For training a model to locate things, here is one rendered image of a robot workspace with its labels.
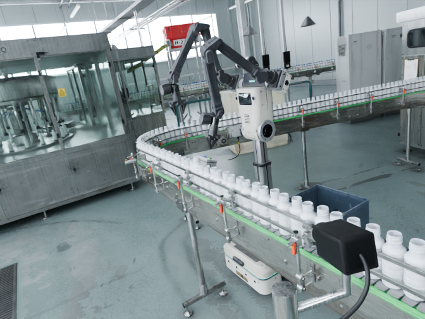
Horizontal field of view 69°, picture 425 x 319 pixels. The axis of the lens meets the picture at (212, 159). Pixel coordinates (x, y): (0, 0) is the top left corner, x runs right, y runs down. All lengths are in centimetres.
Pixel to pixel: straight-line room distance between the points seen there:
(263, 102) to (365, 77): 564
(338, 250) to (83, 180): 453
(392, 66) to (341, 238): 775
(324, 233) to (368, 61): 731
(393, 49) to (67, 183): 697
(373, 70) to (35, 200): 687
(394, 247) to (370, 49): 689
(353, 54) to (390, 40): 92
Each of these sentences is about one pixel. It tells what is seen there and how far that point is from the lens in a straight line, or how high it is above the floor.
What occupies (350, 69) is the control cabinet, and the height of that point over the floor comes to 117.
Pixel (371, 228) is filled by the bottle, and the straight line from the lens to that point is 104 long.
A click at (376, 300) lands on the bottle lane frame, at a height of 97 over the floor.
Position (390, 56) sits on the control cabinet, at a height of 130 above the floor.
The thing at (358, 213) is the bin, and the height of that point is 91.
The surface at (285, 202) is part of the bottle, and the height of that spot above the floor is 114.
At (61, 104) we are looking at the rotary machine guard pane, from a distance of 467.
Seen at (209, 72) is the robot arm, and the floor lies 164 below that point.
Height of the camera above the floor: 167
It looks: 17 degrees down
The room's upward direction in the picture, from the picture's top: 9 degrees counter-clockwise
